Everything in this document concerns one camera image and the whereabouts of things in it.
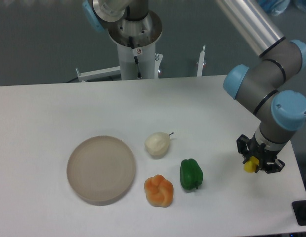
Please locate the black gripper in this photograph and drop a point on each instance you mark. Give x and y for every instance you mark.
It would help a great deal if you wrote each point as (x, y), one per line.
(268, 161)

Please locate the yellow toy banana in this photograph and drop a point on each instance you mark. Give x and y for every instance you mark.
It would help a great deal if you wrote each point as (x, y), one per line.
(251, 165)

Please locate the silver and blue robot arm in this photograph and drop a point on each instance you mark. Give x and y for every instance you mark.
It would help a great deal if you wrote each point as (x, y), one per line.
(281, 113)

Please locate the beige round plate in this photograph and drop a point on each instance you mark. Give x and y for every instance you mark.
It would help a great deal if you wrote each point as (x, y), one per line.
(101, 170)

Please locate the green toy bell pepper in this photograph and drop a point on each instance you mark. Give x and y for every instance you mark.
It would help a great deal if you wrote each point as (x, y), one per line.
(191, 175)

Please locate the black device at table edge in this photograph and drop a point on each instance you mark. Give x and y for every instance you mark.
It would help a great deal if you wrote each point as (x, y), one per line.
(299, 208)

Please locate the white toy pear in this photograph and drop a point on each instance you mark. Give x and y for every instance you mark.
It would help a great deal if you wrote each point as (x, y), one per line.
(157, 144)

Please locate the orange knotted bread roll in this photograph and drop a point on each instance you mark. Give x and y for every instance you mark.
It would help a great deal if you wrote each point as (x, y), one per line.
(159, 191)

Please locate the white metal frame bracket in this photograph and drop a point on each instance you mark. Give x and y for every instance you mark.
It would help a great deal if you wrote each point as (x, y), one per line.
(113, 71)

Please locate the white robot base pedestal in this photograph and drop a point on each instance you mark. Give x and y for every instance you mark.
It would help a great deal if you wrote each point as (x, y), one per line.
(136, 46)

